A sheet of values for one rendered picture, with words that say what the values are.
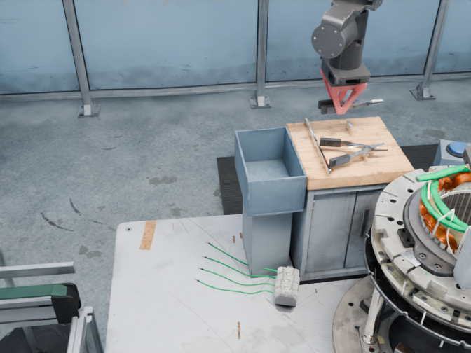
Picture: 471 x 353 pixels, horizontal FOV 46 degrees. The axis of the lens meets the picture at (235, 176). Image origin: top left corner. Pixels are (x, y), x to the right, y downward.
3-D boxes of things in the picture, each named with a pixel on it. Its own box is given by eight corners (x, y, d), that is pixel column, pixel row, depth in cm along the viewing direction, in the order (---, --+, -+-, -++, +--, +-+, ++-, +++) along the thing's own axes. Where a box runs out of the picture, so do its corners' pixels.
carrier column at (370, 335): (364, 347, 101) (383, 270, 88) (360, 336, 103) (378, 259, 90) (377, 346, 102) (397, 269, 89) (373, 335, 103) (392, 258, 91)
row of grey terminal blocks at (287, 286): (296, 313, 110) (297, 300, 107) (272, 310, 111) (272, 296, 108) (300, 276, 118) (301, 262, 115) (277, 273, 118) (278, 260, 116)
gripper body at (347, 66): (334, 87, 96) (339, 48, 92) (318, 60, 104) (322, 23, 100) (370, 84, 97) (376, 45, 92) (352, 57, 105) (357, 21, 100)
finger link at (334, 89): (326, 122, 102) (332, 77, 97) (316, 101, 108) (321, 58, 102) (362, 118, 103) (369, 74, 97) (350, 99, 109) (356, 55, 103)
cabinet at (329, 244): (298, 286, 116) (308, 190, 100) (280, 225, 130) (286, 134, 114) (387, 275, 118) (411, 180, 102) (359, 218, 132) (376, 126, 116)
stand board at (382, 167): (307, 190, 100) (308, 180, 98) (284, 133, 114) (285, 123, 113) (413, 181, 102) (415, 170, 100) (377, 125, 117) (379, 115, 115)
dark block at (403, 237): (405, 231, 83) (407, 225, 83) (413, 247, 81) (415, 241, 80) (397, 232, 83) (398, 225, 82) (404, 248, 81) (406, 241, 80)
